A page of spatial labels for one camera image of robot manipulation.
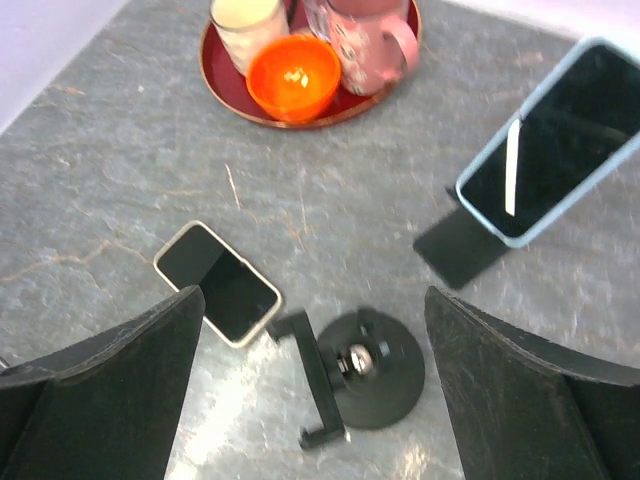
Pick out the orange plastic bowl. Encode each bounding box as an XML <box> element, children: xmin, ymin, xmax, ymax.
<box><xmin>245</xmin><ymin>35</ymin><xmax>342</xmax><ymax>124</ymax></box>

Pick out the cream ceramic cup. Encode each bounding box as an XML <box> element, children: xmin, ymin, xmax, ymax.
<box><xmin>210</xmin><ymin>0</ymin><xmax>290</xmax><ymax>76</ymax></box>

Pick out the beige case phone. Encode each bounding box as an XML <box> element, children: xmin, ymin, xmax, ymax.
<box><xmin>153</xmin><ymin>220</ymin><xmax>283</xmax><ymax>349</ymax></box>

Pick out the black folding phone stand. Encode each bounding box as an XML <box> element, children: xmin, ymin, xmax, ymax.
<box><xmin>413</xmin><ymin>186</ymin><xmax>510</xmax><ymax>290</ymax></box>

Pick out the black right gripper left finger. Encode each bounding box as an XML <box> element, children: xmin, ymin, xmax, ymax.
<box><xmin>1</xmin><ymin>286</ymin><xmax>205</xmax><ymax>479</ymax></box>

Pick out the blue case phone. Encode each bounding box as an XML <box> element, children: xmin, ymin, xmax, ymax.
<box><xmin>455</xmin><ymin>37</ymin><xmax>639</xmax><ymax>248</ymax></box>

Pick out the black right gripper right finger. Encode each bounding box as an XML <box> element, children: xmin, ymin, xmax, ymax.
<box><xmin>424</xmin><ymin>286</ymin><xmax>639</xmax><ymax>479</ymax></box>

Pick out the pink mug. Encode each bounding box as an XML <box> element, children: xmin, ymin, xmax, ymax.
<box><xmin>328</xmin><ymin>0</ymin><xmax>420</xmax><ymax>96</ymax></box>

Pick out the black round base phone holder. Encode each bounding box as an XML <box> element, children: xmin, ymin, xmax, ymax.
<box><xmin>267</xmin><ymin>306</ymin><xmax>425</xmax><ymax>451</ymax></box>

